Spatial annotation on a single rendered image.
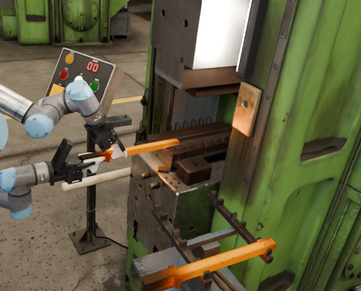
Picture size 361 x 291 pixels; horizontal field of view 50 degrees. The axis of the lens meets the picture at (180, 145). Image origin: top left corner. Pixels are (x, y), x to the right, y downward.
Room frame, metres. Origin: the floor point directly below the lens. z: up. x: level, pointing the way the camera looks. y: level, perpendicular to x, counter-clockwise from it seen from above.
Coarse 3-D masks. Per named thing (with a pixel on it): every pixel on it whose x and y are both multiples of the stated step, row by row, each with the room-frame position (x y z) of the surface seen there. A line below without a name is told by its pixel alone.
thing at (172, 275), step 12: (264, 240) 0.85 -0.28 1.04; (228, 252) 0.78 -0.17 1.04; (240, 252) 0.79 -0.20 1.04; (252, 252) 0.80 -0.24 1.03; (264, 252) 0.82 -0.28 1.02; (192, 264) 0.72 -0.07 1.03; (204, 264) 0.73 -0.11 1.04; (216, 264) 0.73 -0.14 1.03; (228, 264) 0.75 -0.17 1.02; (144, 276) 0.65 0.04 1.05; (156, 276) 0.66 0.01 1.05; (168, 276) 0.66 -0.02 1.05; (180, 276) 0.67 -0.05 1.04; (192, 276) 0.70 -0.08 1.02; (144, 288) 0.63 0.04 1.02; (156, 288) 0.65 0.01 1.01; (168, 288) 0.66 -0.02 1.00
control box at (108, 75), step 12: (60, 60) 1.83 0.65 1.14; (84, 60) 1.78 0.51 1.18; (96, 60) 1.76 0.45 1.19; (60, 72) 1.79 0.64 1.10; (72, 72) 1.77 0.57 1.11; (84, 72) 1.75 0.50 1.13; (96, 72) 1.72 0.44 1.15; (108, 72) 1.70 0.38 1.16; (120, 72) 1.74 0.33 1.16; (60, 84) 1.76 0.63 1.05; (108, 84) 1.67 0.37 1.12; (96, 96) 1.65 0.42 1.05; (108, 96) 1.67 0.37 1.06; (108, 108) 1.67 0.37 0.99
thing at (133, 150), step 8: (144, 144) 1.35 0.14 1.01; (152, 144) 1.36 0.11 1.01; (160, 144) 1.37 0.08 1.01; (168, 144) 1.39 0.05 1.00; (96, 152) 1.22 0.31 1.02; (104, 152) 1.23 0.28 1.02; (112, 152) 1.25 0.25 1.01; (128, 152) 1.28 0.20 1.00; (136, 152) 1.30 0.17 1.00; (104, 160) 1.22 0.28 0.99
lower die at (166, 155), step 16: (192, 128) 1.61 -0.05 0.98; (208, 128) 1.62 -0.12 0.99; (224, 128) 1.62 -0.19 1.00; (176, 144) 1.40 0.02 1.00; (192, 144) 1.44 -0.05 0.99; (208, 144) 1.46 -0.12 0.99; (224, 144) 1.49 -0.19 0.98; (160, 160) 1.40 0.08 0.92; (176, 160) 1.34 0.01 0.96; (208, 160) 1.45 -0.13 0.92
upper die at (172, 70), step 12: (156, 60) 1.48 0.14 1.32; (168, 60) 1.41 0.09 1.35; (156, 72) 1.47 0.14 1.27; (168, 72) 1.41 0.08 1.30; (180, 72) 1.34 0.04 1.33; (192, 72) 1.35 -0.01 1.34; (204, 72) 1.39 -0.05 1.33; (216, 72) 1.42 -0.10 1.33; (228, 72) 1.46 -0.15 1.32; (180, 84) 1.34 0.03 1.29; (192, 84) 1.36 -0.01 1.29; (204, 84) 1.39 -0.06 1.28; (216, 84) 1.43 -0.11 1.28
